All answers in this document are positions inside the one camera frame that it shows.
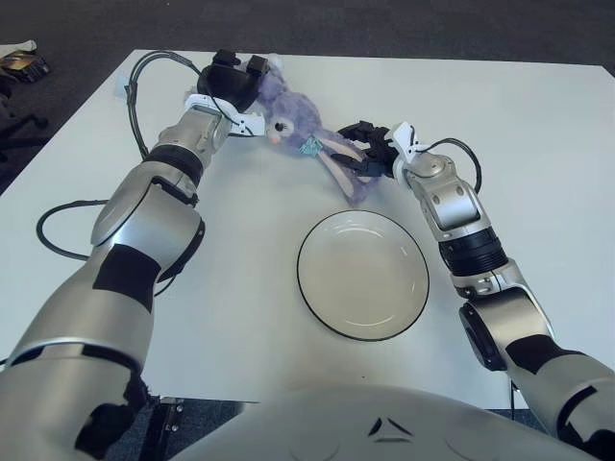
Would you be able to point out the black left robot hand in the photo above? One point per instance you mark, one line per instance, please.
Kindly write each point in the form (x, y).
(226, 84)

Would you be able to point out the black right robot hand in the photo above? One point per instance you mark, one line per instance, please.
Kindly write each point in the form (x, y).
(377, 153)

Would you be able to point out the purple plush bunny doll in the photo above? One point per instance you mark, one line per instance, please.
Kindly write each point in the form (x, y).
(293, 110)

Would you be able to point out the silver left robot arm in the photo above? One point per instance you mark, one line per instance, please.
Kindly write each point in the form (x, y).
(120, 230)

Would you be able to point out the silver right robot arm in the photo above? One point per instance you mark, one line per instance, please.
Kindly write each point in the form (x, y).
(461, 206)

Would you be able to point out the white plate black rim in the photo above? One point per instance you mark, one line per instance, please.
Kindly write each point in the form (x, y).
(362, 276)

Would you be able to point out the dark box on floor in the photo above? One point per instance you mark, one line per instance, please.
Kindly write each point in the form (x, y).
(26, 67)

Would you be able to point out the black office chair base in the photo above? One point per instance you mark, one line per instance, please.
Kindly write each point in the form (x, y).
(21, 126)

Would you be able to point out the white object on floor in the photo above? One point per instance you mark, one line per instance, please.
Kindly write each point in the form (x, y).
(19, 47)

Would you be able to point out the grey robot torso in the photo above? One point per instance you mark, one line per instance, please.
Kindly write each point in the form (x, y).
(360, 427)

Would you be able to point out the black robot stand frame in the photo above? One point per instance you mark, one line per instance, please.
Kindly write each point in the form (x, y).
(165, 422)

